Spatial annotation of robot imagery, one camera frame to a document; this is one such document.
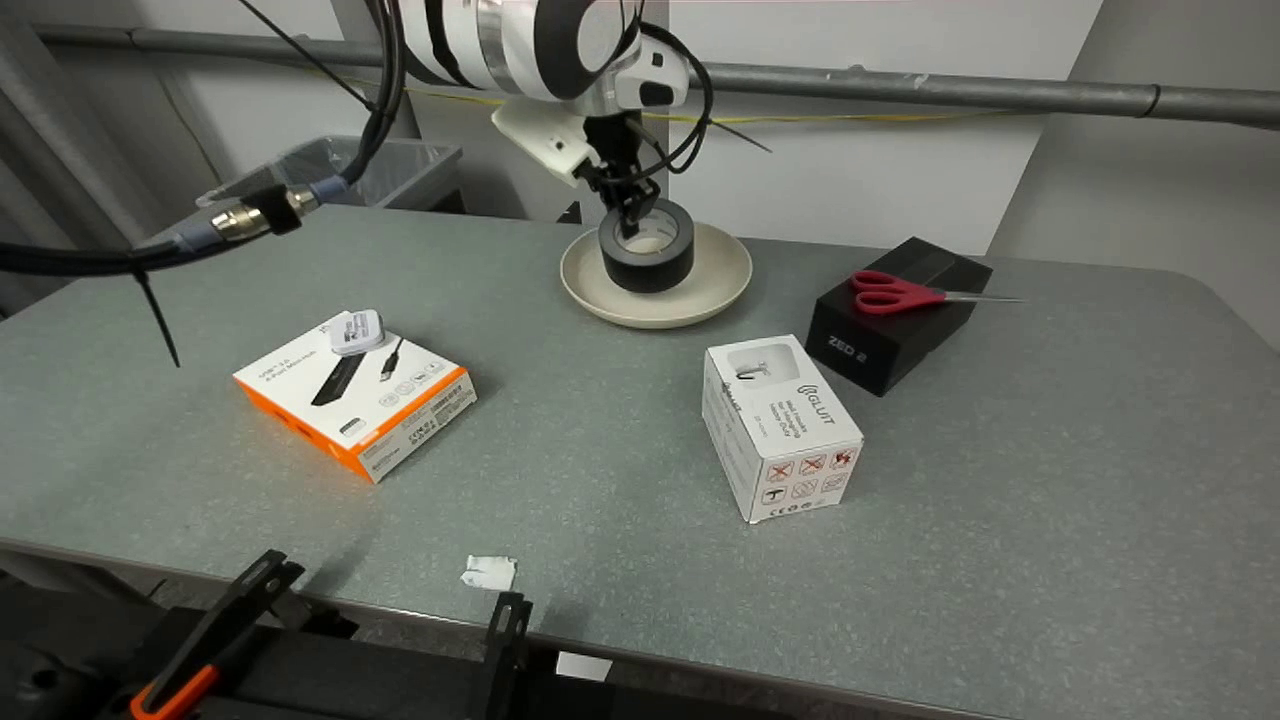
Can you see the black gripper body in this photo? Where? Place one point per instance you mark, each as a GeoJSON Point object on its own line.
{"type": "Point", "coordinates": [614, 146]}

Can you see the grey masking tape roll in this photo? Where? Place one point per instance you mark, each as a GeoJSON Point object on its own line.
{"type": "Point", "coordinates": [645, 263]}

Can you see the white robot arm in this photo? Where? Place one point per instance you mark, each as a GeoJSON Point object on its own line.
{"type": "Point", "coordinates": [521, 45]}

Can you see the beige round plate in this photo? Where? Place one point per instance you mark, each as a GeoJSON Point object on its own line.
{"type": "Point", "coordinates": [721, 275]}

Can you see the small white tape scrap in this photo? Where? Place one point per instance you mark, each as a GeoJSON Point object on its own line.
{"type": "Point", "coordinates": [491, 569]}

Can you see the grey plastic bin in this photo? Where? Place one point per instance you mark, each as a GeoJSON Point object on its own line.
{"type": "Point", "coordinates": [385, 170]}

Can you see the white cardboard product box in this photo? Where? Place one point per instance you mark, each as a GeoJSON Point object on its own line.
{"type": "Point", "coordinates": [785, 427]}

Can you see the black rectangular box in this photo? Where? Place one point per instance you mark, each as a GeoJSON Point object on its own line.
{"type": "Point", "coordinates": [895, 334]}

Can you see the orange white USB hub box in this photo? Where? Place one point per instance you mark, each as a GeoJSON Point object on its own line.
{"type": "Point", "coordinates": [361, 403]}

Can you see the white sticker label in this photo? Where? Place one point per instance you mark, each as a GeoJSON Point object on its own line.
{"type": "Point", "coordinates": [582, 667]}

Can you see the black zip tie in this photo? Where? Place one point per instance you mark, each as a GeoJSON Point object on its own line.
{"type": "Point", "coordinates": [154, 313]}

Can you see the grey metal wall pipe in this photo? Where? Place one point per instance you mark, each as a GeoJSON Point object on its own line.
{"type": "Point", "coordinates": [934, 90]}

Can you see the black mounting rail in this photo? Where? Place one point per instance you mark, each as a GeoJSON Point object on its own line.
{"type": "Point", "coordinates": [82, 652]}

